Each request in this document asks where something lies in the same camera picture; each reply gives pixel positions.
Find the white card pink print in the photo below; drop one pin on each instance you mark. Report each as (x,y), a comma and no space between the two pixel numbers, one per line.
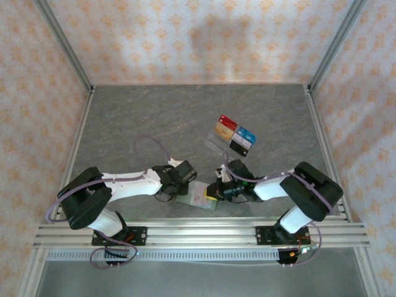
(198,195)

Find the aluminium frame cross beam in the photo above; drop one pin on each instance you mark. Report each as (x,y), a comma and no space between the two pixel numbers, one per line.
(201,232)

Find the red credit card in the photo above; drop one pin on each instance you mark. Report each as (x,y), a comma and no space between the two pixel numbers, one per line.
(227,121)

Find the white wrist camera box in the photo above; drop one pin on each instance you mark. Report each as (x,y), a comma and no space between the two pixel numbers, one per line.
(223,176)
(175,161)

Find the green card holder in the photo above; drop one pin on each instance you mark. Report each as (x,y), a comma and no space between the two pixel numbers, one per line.
(184,200)

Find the white credit card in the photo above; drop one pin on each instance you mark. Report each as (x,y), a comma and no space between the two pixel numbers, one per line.
(241,140)

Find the gold credit card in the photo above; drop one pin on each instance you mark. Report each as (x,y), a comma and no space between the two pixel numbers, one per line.
(222,130)

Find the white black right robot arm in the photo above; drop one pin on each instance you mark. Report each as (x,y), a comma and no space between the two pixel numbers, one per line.
(309,191)

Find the grey metal panel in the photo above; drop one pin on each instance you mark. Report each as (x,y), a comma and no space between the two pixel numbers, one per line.
(201,281)

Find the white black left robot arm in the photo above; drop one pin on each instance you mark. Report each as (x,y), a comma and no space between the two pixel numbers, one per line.
(133,185)

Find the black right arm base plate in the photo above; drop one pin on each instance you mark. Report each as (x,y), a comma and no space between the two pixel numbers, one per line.
(263,236)

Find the aluminium frame post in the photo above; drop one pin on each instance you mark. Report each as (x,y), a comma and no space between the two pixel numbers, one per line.
(65,46)
(337,40)

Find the black round mount plate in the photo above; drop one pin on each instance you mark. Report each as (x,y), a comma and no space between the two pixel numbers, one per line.
(284,260)

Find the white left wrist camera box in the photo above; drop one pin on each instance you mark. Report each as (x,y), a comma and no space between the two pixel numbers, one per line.
(175,161)

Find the small controller board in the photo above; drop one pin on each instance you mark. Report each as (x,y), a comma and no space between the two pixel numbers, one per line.
(304,250)

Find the blue credit card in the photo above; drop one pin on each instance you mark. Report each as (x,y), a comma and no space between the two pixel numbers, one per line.
(247,134)

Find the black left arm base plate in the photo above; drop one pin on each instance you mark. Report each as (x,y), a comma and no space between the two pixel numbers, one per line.
(139,236)

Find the aluminium frame leg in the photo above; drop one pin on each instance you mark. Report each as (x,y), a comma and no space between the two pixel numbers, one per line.
(32,275)
(368,275)

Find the clear acrylic card stand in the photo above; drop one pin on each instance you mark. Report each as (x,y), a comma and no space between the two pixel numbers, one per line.
(213,140)

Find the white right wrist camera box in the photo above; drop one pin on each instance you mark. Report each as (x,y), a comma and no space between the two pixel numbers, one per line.
(223,176)

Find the aluminium table side rail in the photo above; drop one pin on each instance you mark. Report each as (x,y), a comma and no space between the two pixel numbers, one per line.
(324,145)
(78,145)

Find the black credit card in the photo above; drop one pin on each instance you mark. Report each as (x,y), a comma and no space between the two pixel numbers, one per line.
(238,148)

